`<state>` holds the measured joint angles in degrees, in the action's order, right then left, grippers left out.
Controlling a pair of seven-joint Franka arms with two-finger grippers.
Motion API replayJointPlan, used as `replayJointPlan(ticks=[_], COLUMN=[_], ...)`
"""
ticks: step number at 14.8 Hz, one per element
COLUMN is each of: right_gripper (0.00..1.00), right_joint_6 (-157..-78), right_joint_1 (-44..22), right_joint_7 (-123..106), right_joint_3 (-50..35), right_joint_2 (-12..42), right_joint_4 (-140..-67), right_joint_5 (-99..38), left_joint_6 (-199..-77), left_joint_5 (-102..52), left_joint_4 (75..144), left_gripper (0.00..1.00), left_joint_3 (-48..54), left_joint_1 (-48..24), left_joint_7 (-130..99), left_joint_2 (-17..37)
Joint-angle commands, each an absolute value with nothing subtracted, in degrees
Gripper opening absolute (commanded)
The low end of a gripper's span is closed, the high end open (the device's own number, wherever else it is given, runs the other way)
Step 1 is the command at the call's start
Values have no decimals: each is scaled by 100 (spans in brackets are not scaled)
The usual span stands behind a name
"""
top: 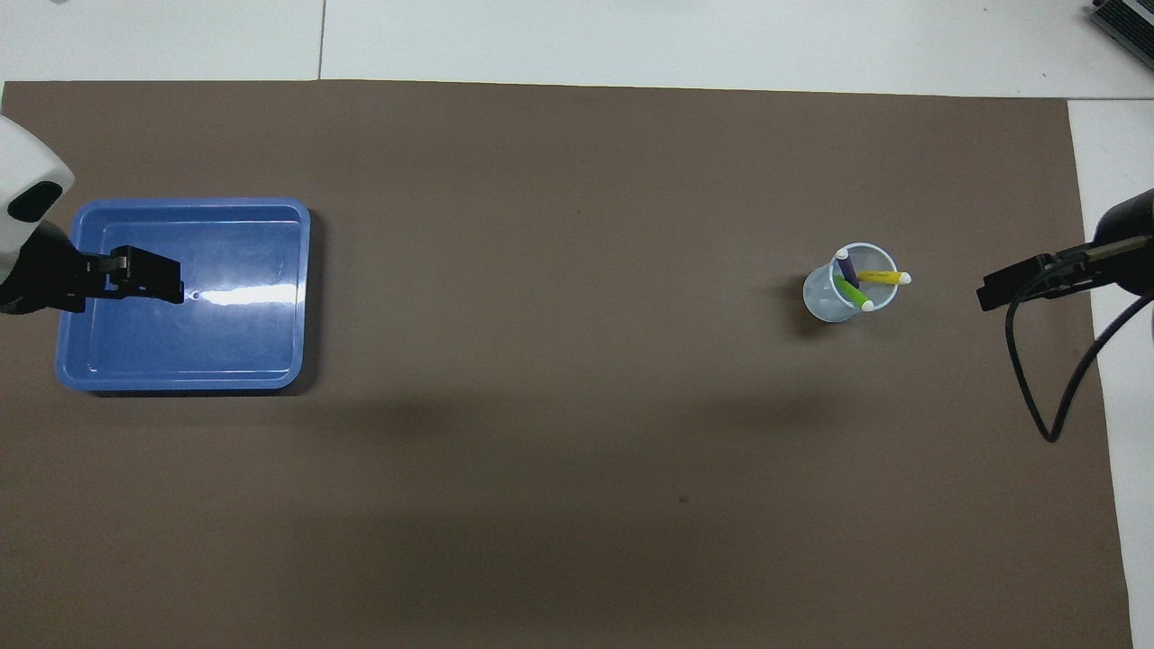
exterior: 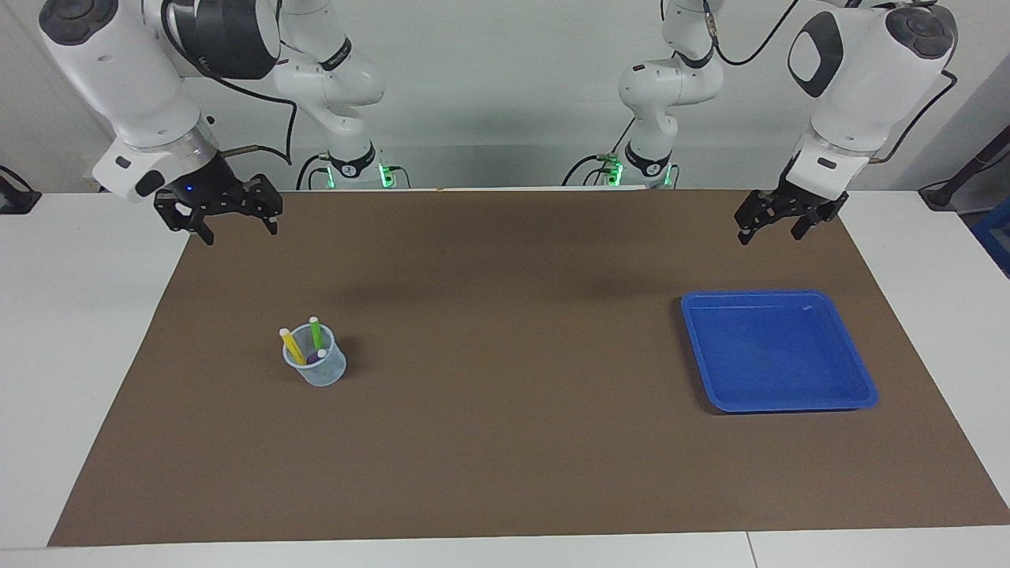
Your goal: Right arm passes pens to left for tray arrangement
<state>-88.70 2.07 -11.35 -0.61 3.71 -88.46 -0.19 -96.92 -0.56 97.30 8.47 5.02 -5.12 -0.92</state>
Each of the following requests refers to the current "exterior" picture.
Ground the black base cable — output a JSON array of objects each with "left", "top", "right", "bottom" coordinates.
[
  {"left": 296, "top": 154, "right": 332, "bottom": 190},
  {"left": 562, "top": 118, "right": 636, "bottom": 188}
]

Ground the black table clamp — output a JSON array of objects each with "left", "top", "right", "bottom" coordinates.
[{"left": 0, "top": 164, "right": 42, "bottom": 215}]

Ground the blue crate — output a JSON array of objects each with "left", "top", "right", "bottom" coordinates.
[{"left": 972, "top": 197, "right": 1010, "bottom": 277}]

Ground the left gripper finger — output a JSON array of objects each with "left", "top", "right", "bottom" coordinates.
[
  {"left": 734, "top": 192, "right": 782, "bottom": 246},
  {"left": 791, "top": 207, "right": 837, "bottom": 241}
]

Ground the black stand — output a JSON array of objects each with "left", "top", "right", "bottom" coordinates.
[{"left": 919, "top": 126, "right": 1010, "bottom": 210}]

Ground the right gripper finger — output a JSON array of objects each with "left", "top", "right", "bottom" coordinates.
[
  {"left": 154, "top": 192, "right": 215, "bottom": 245},
  {"left": 249, "top": 175, "right": 283, "bottom": 236}
]

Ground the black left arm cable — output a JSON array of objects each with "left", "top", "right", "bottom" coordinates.
[{"left": 702, "top": 0, "right": 958, "bottom": 164}]

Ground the brown table mat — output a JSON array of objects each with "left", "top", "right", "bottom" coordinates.
[{"left": 47, "top": 189, "right": 1010, "bottom": 547}]

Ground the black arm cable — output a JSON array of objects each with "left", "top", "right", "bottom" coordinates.
[
  {"left": 702, "top": 0, "right": 958, "bottom": 164},
  {"left": 162, "top": 0, "right": 299, "bottom": 166}
]

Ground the blue plastic tray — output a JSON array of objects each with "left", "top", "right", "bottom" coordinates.
[{"left": 681, "top": 290, "right": 879, "bottom": 413}]

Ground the clear plastic cup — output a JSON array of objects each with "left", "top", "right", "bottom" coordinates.
[{"left": 282, "top": 323, "right": 347, "bottom": 387}]

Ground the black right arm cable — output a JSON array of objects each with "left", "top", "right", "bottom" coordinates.
[{"left": 162, "top": 0, "right": 299, "bottom": 166}]

